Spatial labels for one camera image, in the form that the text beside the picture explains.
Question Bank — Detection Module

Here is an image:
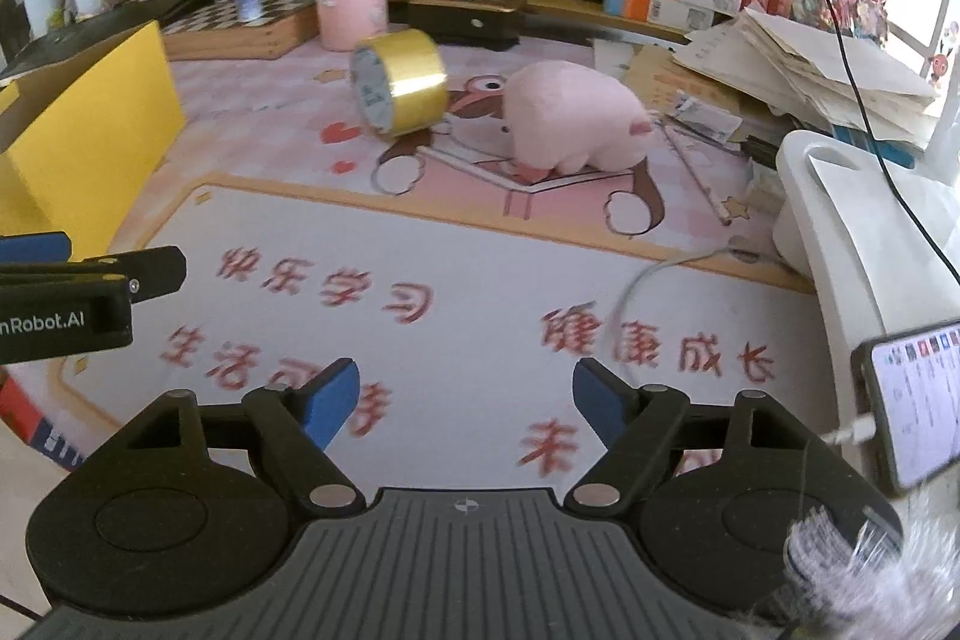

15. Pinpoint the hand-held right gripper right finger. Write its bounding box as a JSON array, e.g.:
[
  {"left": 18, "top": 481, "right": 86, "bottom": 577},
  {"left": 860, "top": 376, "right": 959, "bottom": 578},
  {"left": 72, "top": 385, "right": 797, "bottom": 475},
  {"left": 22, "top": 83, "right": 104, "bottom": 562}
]
[{"left": 564, "top": 359, "right": 837, "bottom": 515}]

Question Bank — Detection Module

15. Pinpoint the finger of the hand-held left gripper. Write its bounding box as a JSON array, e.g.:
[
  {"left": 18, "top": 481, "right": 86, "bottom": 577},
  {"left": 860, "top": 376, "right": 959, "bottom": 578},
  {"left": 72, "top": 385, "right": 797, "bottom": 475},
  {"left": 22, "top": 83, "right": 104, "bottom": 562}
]
[
  {"left": 0, "top": 245, "right": 187, "bottom": 305},
  {"left": 0, "top": 233, "right": 74, "bottom": 265}
]

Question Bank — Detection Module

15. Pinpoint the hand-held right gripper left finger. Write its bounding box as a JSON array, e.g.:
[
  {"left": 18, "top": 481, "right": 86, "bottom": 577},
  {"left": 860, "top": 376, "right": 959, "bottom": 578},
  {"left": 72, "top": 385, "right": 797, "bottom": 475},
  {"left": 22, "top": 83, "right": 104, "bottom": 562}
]
[{"left": 112, "top": 356, "right": 367, "bottom": 515}]

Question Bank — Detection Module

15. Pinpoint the yellow cardboard box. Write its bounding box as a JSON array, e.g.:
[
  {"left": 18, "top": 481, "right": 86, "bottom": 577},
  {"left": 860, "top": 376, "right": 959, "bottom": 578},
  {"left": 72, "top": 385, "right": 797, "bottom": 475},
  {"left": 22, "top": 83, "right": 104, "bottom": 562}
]
[{"left": 0, "top": 20, "right": 187, "bottom": 259}]

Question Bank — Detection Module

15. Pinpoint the desktop with pink printed tablecloth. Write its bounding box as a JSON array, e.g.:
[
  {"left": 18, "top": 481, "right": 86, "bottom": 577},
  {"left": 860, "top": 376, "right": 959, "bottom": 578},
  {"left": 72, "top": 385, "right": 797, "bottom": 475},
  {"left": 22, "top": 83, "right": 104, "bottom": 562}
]
[{"left": 0, "top": 21, "right": 833, "bottom": 513}]

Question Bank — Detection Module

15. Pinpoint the red paper bag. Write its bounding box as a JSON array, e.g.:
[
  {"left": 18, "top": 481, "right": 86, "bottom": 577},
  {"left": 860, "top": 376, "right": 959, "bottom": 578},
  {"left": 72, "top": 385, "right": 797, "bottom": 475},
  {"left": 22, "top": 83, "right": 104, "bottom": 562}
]
[{"left": 0, "top": 370, "right": 83, "bottom": 472}]

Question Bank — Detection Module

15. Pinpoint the black electronic keyboard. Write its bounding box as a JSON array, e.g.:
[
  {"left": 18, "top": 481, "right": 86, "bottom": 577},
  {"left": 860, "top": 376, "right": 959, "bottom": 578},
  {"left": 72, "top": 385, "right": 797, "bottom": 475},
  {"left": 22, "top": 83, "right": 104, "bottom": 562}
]
[{"left": 0, "top": 0, "right": 207, "bottom": 86}]

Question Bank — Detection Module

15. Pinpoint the wooden pencil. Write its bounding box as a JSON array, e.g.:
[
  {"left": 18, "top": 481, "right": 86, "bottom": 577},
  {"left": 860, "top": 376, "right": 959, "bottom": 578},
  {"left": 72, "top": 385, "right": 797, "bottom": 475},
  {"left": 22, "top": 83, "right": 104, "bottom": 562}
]
[{"left": 660, "top": 124, "right": 734, "bottom": 226}]

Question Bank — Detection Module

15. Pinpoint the wooden chessboard box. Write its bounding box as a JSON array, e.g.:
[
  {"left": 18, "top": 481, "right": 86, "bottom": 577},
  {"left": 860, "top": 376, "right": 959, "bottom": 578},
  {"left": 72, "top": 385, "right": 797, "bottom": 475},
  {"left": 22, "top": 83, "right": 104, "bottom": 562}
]
[{"left": 161, "top": 0, "right": 323, "bottom": 61}]

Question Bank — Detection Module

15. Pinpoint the white desk riser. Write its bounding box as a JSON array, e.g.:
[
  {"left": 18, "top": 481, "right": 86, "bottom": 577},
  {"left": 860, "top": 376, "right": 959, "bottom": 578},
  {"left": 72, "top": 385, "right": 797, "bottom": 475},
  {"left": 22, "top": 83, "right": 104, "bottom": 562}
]
[{"left": 772, "top": 128, "right": 960, "bottom": 506}]

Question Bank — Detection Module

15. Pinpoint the pink plush pig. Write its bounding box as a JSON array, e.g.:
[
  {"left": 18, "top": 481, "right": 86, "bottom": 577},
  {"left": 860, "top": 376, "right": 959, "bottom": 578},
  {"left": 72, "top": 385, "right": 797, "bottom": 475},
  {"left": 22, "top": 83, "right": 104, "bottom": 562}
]
[{"left": 501, "top": 61, "right": 655, "bottom": 176}]

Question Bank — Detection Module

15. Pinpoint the white fuzzy fabric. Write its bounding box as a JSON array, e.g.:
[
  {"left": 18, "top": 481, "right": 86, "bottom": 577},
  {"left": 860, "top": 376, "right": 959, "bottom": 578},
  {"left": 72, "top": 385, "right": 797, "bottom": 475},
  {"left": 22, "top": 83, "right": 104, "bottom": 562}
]
[{"left": 784, "top": 503, "right": 935, "bottom": 640}]

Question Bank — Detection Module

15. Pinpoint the small clear packet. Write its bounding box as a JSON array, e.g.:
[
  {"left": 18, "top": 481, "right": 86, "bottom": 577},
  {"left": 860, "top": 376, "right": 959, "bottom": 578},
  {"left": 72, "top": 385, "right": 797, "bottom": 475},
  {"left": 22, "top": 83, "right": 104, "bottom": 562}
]
[{"left": 670, "top": 89, "right": 743, "bottom": 140}]

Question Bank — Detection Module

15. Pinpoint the smartphone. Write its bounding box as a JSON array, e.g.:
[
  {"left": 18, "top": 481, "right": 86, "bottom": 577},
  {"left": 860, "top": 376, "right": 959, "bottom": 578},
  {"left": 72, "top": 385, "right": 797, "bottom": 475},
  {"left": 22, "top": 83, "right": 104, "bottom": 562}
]
[{"left": 851, "top": 321, "right": 960, "bottom": 498}]

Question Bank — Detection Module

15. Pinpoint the gold tape roll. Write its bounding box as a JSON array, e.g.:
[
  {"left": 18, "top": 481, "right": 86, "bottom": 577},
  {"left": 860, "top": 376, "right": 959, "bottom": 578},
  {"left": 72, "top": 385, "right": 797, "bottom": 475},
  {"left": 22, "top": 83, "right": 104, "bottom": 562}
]
[{"left": 349, "top": 29, "right": 449, "bottom": 139}]

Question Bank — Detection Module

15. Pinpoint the black case with lenses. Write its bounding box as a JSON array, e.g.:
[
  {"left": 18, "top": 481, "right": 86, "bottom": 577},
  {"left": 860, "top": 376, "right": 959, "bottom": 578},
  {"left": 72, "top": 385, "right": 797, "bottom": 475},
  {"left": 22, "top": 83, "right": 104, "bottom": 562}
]
[{"left": 407, "top": 0, "right": 526, "bottom": 50}]

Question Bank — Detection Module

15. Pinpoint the pile of papers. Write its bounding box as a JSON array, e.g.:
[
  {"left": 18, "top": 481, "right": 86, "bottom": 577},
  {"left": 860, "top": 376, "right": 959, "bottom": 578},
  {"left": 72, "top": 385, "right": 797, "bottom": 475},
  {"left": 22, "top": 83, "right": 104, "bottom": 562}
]
[{"left": 622, "top": 6, "right": 942, "bottom": 150}]

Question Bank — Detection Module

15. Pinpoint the white charging cable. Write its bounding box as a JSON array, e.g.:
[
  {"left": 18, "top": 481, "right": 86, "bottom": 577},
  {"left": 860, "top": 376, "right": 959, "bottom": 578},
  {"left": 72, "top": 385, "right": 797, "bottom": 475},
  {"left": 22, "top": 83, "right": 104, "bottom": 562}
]
[{"left": 604, "top": 246, "right": 875, "bottom": 446}]

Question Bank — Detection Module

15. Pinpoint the black cable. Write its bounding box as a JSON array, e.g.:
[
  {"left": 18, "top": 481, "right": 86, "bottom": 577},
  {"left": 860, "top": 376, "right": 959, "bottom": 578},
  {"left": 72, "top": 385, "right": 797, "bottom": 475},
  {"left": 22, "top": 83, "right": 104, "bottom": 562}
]
[{"left": 769, "top": 0, "right": 960, "bottom": 289}]

